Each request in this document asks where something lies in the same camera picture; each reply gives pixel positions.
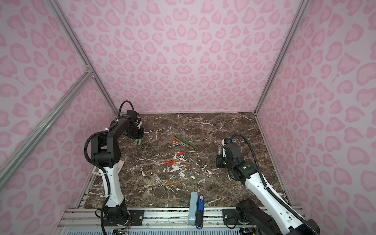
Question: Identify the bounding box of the aluminium frame corner post right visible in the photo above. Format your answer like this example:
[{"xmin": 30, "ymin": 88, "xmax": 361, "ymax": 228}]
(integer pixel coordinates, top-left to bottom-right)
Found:
[{"xmin": 254, "ymin": 0, "xmax": 312, "ymax": 116}]

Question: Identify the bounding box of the green pen far short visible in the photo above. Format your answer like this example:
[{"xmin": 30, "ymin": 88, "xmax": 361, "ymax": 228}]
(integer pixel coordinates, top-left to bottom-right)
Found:
[{"xmin": 186, "ymin": 142, "xmax": 198, "ymax": 150}]

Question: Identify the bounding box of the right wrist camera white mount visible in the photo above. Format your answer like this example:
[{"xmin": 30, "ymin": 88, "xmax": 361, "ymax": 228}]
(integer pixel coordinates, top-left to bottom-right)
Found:
[{"xmin": 218, "ymin": 138, "xmax": 227, "ymax": 158}]

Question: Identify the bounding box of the red gel pen pair upper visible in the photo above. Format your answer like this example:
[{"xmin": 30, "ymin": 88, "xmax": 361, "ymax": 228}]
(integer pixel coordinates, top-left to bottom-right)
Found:
[{"xmin": 163, "ymin": 160, "xmax": 186, "ymax": 168}]

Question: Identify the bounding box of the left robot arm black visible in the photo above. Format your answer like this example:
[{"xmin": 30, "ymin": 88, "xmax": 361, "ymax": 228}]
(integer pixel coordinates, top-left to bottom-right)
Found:
[{"xmin": 83, "ymin": 100, "xmax": 145, "ymax": 235}]

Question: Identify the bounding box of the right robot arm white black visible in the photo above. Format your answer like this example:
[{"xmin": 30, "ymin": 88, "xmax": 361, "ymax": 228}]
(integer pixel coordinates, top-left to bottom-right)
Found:
[{"xmin": 216, "ymin": 134, "xmax": 320, "ymax": 235}]

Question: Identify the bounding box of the pink calculator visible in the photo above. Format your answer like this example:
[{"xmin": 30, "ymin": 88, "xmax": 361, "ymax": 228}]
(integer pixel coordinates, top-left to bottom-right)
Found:
[{"xmin": 92, "ymin": 160, "xmax": 124, "ymax": 176}]

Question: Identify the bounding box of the single red gel pen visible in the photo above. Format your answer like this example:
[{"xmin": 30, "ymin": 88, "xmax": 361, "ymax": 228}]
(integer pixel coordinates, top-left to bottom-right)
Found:
[{"xmin": 175, "ymin": 150, "xmax": 196, "ymax": 155}]

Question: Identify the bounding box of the red gel pen far cluster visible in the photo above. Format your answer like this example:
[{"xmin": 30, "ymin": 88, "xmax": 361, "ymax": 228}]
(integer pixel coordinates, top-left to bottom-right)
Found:
[{"xmin": 170, "ymin": 137, "xmax": 188, "ymax": 148}]

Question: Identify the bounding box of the blue grey camera mount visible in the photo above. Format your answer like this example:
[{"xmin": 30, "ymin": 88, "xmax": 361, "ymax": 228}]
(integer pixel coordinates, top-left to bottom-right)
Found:
[{"xmin": 188, "ymin": 192, "xmax": 205, "ymax": 230}]

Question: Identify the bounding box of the brown pen beside red pair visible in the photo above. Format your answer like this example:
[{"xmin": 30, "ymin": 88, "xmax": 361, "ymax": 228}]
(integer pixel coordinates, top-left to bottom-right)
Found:
[{"xmin": 169, "ymin": 158, "xmax": 190, "ymax": 165}]

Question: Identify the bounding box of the red gel pen pair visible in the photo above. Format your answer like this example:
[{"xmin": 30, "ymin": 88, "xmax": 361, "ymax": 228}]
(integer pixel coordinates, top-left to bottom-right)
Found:
[
  {"xmin": 164, "ymin": 161, "xmax": 187, "ymax": 169},
  {"xmin": 163, "ymin": 160, "xmax": 186, "ymax": 168}
]

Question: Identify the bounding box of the red gel pen pair lower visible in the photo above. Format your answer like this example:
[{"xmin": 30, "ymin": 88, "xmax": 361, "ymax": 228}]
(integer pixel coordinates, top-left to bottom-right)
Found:
[{"xmin": 164, "ymin": 161, "xmax": 187, "ymax": 169}]

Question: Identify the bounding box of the aluminium frame corner post left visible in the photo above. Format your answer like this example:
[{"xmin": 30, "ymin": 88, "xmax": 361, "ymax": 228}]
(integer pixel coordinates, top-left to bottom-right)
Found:
[{"xmin": 46, "ymin": 0, "xmax": 118, "ymax": 115}]

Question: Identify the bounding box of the aluminium frame corner post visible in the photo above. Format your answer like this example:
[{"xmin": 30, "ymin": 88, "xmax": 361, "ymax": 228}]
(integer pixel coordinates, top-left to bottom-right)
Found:
[
  {"xmin": 254, "ymin": 0, "xmax": 312, "ymax": 116},
  {"xmin": 46, "ymin": 0, "xmax": 118, "ymax": 115}
]

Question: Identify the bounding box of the aluminium diagonal frame bar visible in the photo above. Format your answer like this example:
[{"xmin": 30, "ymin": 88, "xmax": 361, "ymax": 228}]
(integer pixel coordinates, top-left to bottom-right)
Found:
[{"xmin": 1, "ymin": 70, "xmax": 92, "ymax": 189}]

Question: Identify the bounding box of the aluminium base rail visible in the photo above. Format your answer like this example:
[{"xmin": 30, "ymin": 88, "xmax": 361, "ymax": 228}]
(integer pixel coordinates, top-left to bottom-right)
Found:
[{"xmin": 55, "ymin": 207, "xmax": 257, "ymax": 235}]

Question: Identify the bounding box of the brown pen far cluster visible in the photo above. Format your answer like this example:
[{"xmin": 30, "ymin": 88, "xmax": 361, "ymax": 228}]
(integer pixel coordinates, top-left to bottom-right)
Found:
[{"xmin": 173, "ymin": 136, "xmax": 190, "ymax": 148}]

